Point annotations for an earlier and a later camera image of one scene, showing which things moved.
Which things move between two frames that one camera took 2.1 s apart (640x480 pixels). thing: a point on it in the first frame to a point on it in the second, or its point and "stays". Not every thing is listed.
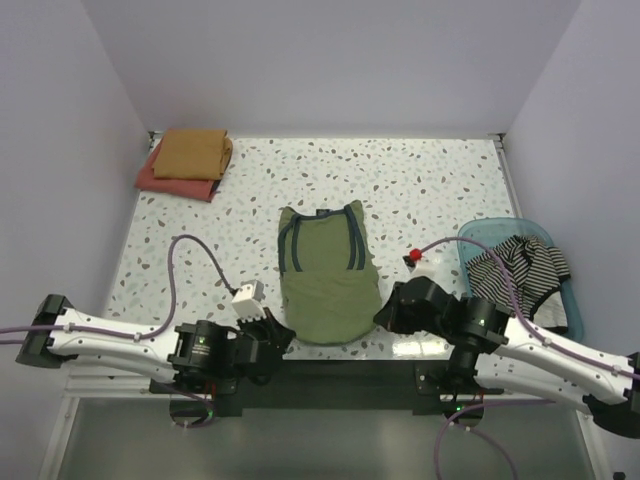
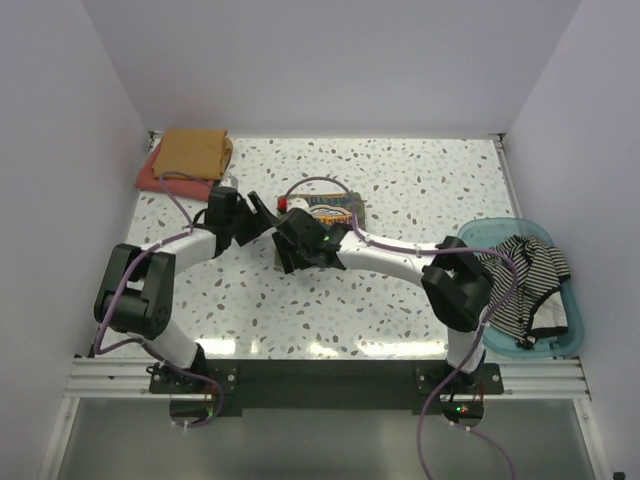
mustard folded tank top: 193,153 stays
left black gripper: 273,327 to 257,224
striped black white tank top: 536,271 stays
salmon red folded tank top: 146,179 stays
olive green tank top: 331,289 to 330,210
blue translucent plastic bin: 492,231 stays
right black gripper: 388,316 to 290,259
